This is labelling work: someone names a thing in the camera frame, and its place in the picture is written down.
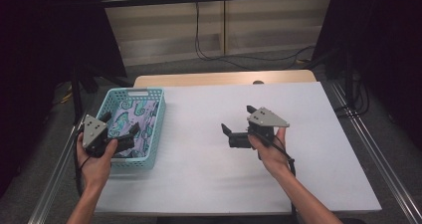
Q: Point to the white table mat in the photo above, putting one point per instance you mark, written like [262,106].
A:
[205,177]

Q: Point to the black metal stand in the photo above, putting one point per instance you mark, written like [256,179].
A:
[77,98]

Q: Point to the dark round table grommet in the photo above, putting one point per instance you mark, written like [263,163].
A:
[258,82]

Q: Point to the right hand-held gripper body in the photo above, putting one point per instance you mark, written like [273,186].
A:
[267,118]

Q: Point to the wooden table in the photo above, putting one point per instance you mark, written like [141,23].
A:
[215,78]

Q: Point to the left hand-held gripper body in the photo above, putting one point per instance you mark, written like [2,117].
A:
[94,131]

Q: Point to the person's left hand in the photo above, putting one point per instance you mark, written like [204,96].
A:
[96,169]

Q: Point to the person's right hand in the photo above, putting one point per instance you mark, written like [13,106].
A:
[273,157]

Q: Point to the purple seahorse print cloth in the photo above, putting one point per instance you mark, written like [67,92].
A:
[139,117]

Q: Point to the light blue perforated plastic basket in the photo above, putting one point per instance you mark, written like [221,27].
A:
[156,131]

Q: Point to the aluminium floor rail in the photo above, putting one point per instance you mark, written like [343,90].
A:
[381,167]
[49,187]

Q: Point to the black curtain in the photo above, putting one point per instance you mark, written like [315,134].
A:
[40,51]
[381,51]

